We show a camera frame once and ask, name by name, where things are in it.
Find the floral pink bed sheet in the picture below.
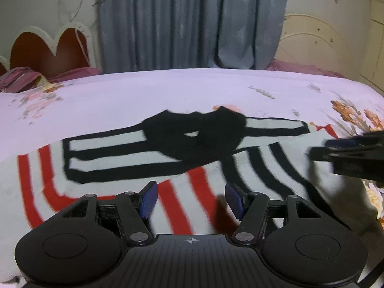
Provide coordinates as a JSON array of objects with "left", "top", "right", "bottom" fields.
[{"left": 0, "top": 67, "right": 384, "bottom": 288}]

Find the striped pink pillow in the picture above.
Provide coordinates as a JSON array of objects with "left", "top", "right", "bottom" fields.
[{"left": 0, "top": 67, "right": 42, "bottom": 93}]

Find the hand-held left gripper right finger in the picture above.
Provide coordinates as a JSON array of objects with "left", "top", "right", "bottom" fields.
[{"left": 225, "top": 182, "right": 330, "bottom": 245}]

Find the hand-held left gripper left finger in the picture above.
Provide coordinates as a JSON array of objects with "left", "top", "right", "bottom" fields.
[{"left": 61, "top": 181, "right": 158, "bottom": 245}]

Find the white hanging cable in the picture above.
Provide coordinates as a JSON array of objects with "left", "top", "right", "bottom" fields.
[{"left": 58, "top": 0, "right": 91, "bottom": 64}]

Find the cream wardrobe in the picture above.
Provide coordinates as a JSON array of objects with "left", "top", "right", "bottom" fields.
[{"left": 358, "top": 0, "right": 384, "bottom": 94}]

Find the red heart-shaped headboard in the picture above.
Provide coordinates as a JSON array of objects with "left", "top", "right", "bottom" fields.
[{"left": 0, "top": 25, "right": 100, "bottom": 77}]

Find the pink bedding by cream headboard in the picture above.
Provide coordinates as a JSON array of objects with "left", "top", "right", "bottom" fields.
[{"left": 265, "top": 59, "right": 345, "bottom": 78}]

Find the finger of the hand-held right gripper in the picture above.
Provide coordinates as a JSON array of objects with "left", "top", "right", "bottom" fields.
[
  {"left": 325, "top": 131, "right": 384, "bottom": 150},
  {"left": 309, "top": 146, "right": 384, "bottom": 162}
]

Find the grey-blue curtain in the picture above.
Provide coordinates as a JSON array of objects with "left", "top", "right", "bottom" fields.
[{"left": 96, "top": 0, "right": 290, "bottom": 73}]

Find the cream arched headboard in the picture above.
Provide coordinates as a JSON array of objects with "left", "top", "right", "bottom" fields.
[{"left": 274, "top": 13, "right": 365, "bottom": 76}]

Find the striped knit sweater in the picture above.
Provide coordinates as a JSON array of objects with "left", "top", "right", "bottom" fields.
[{"left": 0, "top": 109, "right": 380, "bottom": 276}]

